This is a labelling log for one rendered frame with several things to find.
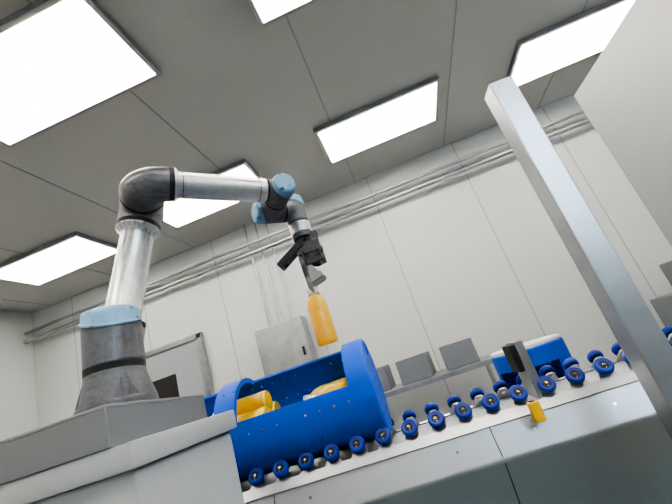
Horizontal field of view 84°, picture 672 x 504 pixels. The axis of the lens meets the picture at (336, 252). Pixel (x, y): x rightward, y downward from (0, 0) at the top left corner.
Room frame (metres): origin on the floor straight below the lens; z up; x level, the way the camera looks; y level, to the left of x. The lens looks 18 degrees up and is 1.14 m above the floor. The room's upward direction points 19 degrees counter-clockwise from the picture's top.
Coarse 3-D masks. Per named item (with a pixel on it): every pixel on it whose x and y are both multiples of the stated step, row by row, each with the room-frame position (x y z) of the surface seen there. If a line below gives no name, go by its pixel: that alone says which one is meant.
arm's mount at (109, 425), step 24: (96, 408) 0.59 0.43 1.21; (120, 408) 0.62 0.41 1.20; (144, 408) 0.67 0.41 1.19; (168, 408) 0.73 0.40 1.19; (192, 408) 0.81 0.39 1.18; (48, 432) 0.60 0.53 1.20; (72, 432) 0.60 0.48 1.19; (96, 432) 0.59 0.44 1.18; (120, 432) 0.61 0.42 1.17; (144, 432) 0.66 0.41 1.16; (0, 456) 0.62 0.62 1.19; (24, 456) 0.61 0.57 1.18; (48, 456) 0.60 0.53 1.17; (72, 456) 0.60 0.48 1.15; (0, 480) 0.62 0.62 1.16
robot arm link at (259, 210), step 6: (258, 204) 1.12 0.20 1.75; (264, 204) 1.10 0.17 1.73; (252, 210) 1.14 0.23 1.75; (258, 210) 1.11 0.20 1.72; (264, 210) 1.12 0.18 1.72; (270, 210) 1.10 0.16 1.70; (276, 210) 1.10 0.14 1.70; (282, 210) 1.13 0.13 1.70; (252, 216) 1.16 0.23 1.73; (258, 216) 1.12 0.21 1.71; (264, 216) 1.13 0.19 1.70; (270, 216) 1.13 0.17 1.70; (276, 216) 1.14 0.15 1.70; (282, 216) 1.17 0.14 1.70; (258, 222) 1.14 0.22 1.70; (264, 222) 1.15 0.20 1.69; (270, 222) 1.17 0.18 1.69; (276, 222) 1.18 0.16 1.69; (282, 222) 1.20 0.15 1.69
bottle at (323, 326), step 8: (312, 296) 1.20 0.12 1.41; (320, 296) 1.21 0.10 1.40; (312, 304) 1.19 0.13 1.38; (320, 304) 1.20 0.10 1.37; (312, 312) 1.20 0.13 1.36; (320, 312) 1.19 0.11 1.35; (328, 312) 1.21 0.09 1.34; (312, 320) 1.20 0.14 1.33; (320, 320) 1.19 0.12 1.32; (328, 320) 1.20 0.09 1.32; (320, 328) 1.19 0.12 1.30; (328, 328) 1.20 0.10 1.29; (320, 336) 1.20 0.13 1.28; (328, 336) 1.19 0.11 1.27; (336, 336) 1.21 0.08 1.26; (320, 344) 1.20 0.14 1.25
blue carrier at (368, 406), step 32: (352, 352) 1.13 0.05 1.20; (256, 384) 1.33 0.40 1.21; (288, 384) 1.35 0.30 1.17; (320, 384) 1.36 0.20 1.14; (352, 384) 1.08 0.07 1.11; (256, 416) 1.11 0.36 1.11; (288, 416) 1.10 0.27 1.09; (320, 416) 1.10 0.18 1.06; (352, 416) 1.10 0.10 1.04; (384, 416) 1.12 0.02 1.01; (256, 448) 1.12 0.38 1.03; (288, 448) 1.13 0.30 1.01; (320, 448) 1.15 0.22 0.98
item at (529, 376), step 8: (512, 344) 1.15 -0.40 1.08; (520, 344) 1.13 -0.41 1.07; (504, 352) 1.22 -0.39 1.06; (512, 352) 1.14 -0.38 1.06; (520, 352) 1.13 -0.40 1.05; (512, 360) 1.16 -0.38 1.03; (520, 360) 1.14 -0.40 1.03; (528, 360) 1.13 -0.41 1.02; (512, 368) 1.21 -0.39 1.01; (520, 368) 1.14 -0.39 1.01; (528, 368) 1.13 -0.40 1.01; (520, 376) 1.22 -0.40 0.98; (528, 376) 1.14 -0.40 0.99; (536, 376) 1.13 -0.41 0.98; (528, 384) 1.18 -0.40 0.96; (536, 384) 1.13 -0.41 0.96; (528, 392) 1.21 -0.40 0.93; (536, 392) 1.13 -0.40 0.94
